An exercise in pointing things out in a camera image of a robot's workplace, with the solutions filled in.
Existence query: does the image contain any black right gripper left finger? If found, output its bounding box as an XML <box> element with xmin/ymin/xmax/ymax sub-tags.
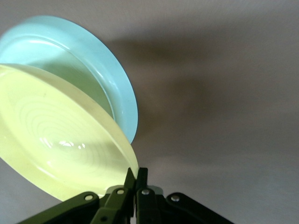
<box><xmin>22</xmin><ymin>167</ymin><xmax>138</xmax><ymax>224</ymax></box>

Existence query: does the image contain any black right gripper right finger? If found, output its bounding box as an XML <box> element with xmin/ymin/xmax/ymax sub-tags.
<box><xmin>135</xmin><ymin>167</ymin><xmax>232</xmax><ymax>224</ymax></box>

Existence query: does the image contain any yellow plate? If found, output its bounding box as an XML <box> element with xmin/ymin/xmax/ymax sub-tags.
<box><xmin>0</xmin><ymin>63</ymin><xmax>139</xmax><ymax>203</ymax></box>

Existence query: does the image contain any pale green plate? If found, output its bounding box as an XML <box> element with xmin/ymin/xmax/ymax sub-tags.
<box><xmin>0</xmin><ymin>15</ymin><xmax>139</xmax><ymax>144</ymax></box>

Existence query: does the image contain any brown table cover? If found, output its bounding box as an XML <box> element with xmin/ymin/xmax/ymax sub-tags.
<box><xmin>0</xmin><ymin>0</ymin><xmax>299</xmax><ymax>224</ymax></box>

